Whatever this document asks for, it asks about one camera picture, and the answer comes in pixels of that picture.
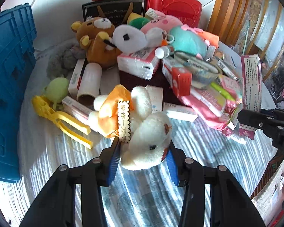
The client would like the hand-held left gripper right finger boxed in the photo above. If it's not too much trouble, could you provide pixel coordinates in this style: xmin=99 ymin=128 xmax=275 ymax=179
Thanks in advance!
xmin=166 ymin=142 xmax=267 ymax=227

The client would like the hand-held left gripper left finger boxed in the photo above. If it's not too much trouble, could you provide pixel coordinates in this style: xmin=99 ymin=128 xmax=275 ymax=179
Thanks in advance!
xmin=19 ymin=136 xmax=123 ymax=227

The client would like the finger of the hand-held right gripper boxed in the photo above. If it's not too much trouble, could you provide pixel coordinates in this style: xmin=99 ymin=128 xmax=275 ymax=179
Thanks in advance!
xmin=237 ymin=109 xmax=283 ymax=138

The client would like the magenta bordered white packet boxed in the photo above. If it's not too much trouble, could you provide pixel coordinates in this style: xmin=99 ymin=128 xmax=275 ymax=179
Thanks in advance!
xmin=237 ymin=54 xmax=263 ymax=140

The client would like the pink wet wipes pack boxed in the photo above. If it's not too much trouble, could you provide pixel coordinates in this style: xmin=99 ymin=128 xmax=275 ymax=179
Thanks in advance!
xmin=182 ymin=76 xmax=243 ymax=131

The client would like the white plush bear orange cloth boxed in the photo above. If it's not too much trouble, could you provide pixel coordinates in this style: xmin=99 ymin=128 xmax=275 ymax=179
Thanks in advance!
xmin=88 ymin=85 xmax=174 ymax=171

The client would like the yellow plastic clamp toy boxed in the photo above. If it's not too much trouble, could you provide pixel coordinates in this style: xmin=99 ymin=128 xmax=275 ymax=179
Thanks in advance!
xmin=31 ymin=95 xmax=93 ymax=150

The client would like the blue plastic storage crate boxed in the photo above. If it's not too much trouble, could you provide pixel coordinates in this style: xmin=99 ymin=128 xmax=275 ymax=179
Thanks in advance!
xmin=0 ymin=3 xmax=38 ymax=183

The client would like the white patterned cloth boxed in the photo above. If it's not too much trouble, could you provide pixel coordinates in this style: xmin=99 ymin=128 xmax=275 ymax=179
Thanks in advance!
xmin=251 ymin=156 xmax=284 ymax=225

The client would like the clear glass bowl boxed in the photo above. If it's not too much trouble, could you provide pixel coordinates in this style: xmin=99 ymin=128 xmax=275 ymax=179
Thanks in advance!
xmin=192 ymin=61 xmax=220 ymax=89

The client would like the flat white box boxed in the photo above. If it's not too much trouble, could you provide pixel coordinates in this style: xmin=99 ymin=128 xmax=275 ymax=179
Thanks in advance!
xmin=62 ymin=96 xmax=95 ymax=123

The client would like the white and blue box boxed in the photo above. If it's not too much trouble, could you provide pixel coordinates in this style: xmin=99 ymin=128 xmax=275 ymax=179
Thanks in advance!
xmin=145 ymin=85 xmax=164 ymax=114

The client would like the red and white carton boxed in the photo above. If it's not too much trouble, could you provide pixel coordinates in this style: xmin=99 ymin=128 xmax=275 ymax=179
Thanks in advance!
xmin=162 ymin=57 xmax=193 ymax=97

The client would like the dark maroon cloth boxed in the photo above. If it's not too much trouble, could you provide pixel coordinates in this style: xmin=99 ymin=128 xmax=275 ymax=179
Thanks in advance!
xmin=101 ymin=67 xmax=183 ymax=106

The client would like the orange plush toy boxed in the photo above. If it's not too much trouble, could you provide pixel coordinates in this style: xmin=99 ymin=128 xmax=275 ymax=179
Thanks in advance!
xmin=199 ymin=28 xmax=220 ymax=52

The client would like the white paper roll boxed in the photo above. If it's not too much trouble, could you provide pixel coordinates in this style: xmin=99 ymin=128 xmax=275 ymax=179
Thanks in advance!
xmin=76 ymin=62 xmax=103 ymax=105

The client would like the long white carton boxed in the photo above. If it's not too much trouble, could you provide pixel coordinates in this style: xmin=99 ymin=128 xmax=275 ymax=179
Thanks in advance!
xmin=68 ymin=58 xmax=86 ymax=97

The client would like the light green ball toy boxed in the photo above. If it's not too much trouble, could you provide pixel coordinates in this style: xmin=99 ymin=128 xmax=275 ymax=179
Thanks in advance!
xmin=41 ymin=77 xmax=70 ymax=109

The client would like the teal plush toy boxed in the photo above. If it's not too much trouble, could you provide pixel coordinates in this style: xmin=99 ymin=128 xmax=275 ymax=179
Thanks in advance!
xmin=169 ymin=26 xmax=210 ymax=58

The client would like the white tissue pack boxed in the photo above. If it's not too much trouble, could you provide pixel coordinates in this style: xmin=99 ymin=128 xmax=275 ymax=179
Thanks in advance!
xmin=117 ymin=47 xmax=161 ymax=79

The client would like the small white bottle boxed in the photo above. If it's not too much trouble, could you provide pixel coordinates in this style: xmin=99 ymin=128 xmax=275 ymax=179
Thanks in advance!
xmin=155 ymin=45 xmax=175 ymax=59

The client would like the grey plush toy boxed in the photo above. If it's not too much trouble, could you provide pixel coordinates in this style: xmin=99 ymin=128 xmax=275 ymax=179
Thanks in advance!
xmin=46 ymin=44 xmax=87 ymax=81

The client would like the brown bear plush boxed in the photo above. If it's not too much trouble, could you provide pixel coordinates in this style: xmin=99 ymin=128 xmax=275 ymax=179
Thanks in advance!
xmin=70 ymin=16 xmax=123 ymax=70

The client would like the round pink plush toy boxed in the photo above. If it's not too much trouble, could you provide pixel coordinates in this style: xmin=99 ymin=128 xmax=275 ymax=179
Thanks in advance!
xmin=140 ymin=10 xmax=184 ymax=35

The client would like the white plush toy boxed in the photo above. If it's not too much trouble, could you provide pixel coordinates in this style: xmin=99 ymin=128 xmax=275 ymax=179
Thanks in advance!
xmin=112 ymin=24 xmax=164 ymax=54

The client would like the red toy suitcase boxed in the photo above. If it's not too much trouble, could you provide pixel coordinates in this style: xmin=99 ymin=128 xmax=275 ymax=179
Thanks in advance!
xmin=145 ymin=0 xmax=203 ymax=29

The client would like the small white carton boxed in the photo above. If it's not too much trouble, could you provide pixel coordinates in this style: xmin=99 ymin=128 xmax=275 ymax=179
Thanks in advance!
xmin=145 ymin=8 xmax=162 ymax=20

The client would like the green and yellow plush toy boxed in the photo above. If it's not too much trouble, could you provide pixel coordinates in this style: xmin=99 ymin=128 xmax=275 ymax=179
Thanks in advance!
xmin=127 ymin=12 xmax=151 ymax=28

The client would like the black gift box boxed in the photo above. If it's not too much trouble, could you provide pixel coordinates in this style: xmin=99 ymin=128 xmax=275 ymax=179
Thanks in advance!
xmin=82 ymin=0 xmax=146 ymax=27

